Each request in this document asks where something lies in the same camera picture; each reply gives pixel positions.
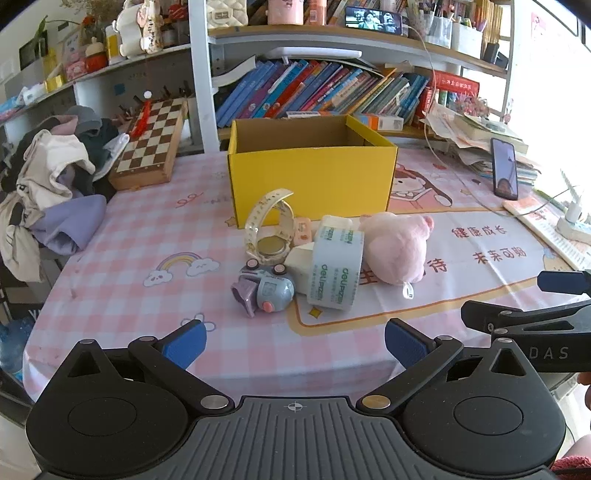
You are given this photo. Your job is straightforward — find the clear desk organiser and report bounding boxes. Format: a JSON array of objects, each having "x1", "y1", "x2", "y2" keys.
[{"x1": 425, "y1": 14, "x2": 453, "y2": 49}]

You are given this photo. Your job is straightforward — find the red round jar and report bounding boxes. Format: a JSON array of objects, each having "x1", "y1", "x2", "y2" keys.
[{"x1": 83, "y1": 37, "x2": 110, "y2": 72}]

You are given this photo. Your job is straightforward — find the thick red dictionary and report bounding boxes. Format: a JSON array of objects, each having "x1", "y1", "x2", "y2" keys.
[{"x1": 434, "y1": 71, "x2": 480, "y2": 104}]

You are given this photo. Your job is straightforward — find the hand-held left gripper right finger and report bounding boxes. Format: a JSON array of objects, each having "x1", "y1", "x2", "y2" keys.
[{"x1": 355, "y1": 318, "x2": 536, "y2": 415}]

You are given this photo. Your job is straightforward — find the small pink paw-print gadget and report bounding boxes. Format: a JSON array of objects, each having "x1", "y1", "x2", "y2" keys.
[{"x1": 293, "y1": 217, "x2": 315, "y2": 246}]

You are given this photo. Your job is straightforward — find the dark garment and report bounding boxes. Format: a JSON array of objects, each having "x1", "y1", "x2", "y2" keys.
[{"x1": 69, "y1": 117, "x2": 122, "y2": 185}]

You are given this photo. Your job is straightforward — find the white plug adapter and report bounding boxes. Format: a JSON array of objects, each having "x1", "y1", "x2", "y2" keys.
[{"x1": 566, "y1": 182, "x2": 587, "y2": 223}]

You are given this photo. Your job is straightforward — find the grey purple toy watch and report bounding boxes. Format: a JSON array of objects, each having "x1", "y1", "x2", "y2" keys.
[{"x1": 231, "y1": 259, "x2": 296, "y2": 318}]

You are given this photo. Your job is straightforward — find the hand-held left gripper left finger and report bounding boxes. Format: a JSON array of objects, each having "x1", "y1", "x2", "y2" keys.
[{"x1": 60, "y1": 318, "x2": 236, "y2": 415}]

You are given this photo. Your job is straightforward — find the pink cup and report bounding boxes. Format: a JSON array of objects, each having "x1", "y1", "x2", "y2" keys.
[{"x1": 267, "y1": 0, "x2": 305, "y2": 26}]

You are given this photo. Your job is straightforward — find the green pen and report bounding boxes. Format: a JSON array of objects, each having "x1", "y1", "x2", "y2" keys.
[{"x1": 533, "y1": 187, "x2": 568, "y2": 212}]

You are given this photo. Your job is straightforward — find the white pen holder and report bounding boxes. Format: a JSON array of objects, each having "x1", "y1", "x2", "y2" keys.
[{"x1": 450, "y1": 21, "x2": 483, "y2": 58}]

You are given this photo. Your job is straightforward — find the white garment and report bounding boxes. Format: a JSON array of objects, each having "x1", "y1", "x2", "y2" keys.
[{"x1": 16, "y1": 129, "x2": 96, "y2": 208}]

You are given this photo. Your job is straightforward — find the cream quilted bag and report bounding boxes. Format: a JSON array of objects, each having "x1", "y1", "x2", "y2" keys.
[{"x1": 206, "y1": 0, "x2": 250, "y2": 31}]

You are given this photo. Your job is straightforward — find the upright yellow books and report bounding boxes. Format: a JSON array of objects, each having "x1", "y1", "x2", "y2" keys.
[{"x1": 475, "y1": 0, "x2": 505, "y2": 47}]

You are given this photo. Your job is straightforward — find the clear packing tape roll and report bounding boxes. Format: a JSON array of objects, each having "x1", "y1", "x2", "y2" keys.
[{"x1": 307, "y1": 215, "x2": 366, "y2": 311}]

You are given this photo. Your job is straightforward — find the pink checked printed tablecloth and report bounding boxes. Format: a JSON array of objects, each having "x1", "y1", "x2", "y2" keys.
[{"x1": 22, "y1": 148, "x2": 591, "y2": 402}]

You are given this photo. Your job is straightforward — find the orange white carton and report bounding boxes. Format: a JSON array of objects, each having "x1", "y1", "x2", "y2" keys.
[{"x1": 360, "y1": 113, "x2": 404, "y2": 131}]

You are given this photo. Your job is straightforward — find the cream plush figure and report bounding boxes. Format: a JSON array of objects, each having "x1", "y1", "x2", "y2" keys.
[{"x1": 115, "y1": 0, "x2": 164, "y2": 58}]

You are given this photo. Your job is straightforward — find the wooden folding chessboard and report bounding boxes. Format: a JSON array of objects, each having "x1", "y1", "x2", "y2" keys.
[{"x1": 107, "y1": 97, "x2": 189, "y2": 191}]

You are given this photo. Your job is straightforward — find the white charging cable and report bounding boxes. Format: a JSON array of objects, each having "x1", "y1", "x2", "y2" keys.
[{"x1": 406, "y1": 25, "x2": 506, "y2": 213}]

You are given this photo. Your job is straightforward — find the white power strip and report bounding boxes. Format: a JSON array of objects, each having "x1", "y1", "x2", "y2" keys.
[{"x1": 555, "y1": 215, "x2": 591, "y2": 245}]

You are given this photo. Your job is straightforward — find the cream wristwatch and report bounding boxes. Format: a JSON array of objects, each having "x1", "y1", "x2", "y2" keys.
[{"x1": 243, "y1": 188, "x2": 297, "y2": 266}]

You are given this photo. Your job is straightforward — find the white wooden bookshelf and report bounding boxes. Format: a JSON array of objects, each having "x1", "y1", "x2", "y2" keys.
[{"x1": 0, "y1": 0, "x2": 515, "y2": 155}]

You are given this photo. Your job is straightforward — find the red tassel ornament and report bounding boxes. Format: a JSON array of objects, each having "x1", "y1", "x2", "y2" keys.
[{"x1": 129, "y1": 90, "x2": 154, "y2": 139}]

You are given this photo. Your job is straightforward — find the yellow cardboard box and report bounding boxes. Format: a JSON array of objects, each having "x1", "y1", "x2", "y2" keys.
[{"x1": 226, "y1": 114, "x2": 399, "y2": 230}]

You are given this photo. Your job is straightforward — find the row of colourful books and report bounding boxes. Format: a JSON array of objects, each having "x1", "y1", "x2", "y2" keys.
[{"x1": 215, "y1": 59, "x2": 432, "y2": 130}]

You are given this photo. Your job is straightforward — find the white light bar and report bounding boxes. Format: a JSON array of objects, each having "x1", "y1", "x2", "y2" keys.
[{"x1": 265, "y1": 47, "x2": 363, "y2": 60}]

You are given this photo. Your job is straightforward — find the large white charger block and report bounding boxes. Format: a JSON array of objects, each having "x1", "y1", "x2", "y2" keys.
[{"x1": 283, "y1": 244, "x2": 317, "y2": 295}]

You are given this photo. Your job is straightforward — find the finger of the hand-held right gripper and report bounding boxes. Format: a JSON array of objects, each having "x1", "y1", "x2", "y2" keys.
[
  {"x1": 537, "y1": 270, "x2": 591, "y2": 295},
  {"x1": 461, "y1": 298, "x2": 591, "y2": 340}
]

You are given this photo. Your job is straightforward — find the smartphone showing portrait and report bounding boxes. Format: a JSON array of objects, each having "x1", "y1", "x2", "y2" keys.
[{"x1": 490, "y1": 137, "x2": 519, "y2": 201}]

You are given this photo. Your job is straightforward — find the lavender garment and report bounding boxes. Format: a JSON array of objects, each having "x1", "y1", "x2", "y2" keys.
[{"x1": 32, "y1": 194, "x2": 108, "y2": 256}]

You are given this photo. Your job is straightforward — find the smartphone showing video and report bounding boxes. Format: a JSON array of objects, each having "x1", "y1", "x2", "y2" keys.
[{"x1": 345, "y1": 6, "x2": 402, "y2": 35}]

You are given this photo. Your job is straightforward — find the pink plush toy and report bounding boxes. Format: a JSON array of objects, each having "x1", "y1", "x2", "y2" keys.
[{"x1": 358, "y1": 211, "x2": 435, "y2": 300}]

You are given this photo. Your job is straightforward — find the person's right hand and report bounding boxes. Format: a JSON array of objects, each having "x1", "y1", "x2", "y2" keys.
[{"x1": 576, "y1": 370, "x2": 591, "y2": 411}]

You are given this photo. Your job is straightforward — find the blue water jug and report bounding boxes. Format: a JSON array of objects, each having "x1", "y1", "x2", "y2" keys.
[{"x1": 0, "y1": 318, "x2": 35, "y2": 384}]

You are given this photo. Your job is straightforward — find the red fuzzy clothing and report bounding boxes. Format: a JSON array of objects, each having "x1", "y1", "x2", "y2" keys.
[{"x1": 551, "y1": 434, "x2": 591, "y2": 472}]

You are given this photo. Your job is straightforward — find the grey garment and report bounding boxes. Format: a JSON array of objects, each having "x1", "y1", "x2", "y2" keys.
[{"x1": 65, "y1": 105, "x2": 103, "y2": 132}]

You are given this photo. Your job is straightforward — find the beige jacket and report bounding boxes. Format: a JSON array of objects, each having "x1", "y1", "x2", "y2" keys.
[{"x1": 0, "y1": 185, "x2": 43, "y2": 282}]

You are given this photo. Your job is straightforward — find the messy stack of papers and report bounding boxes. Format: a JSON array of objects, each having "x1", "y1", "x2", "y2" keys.
[{"x1": 425, "y1": 102, "x2": 541, "y2": 185}]

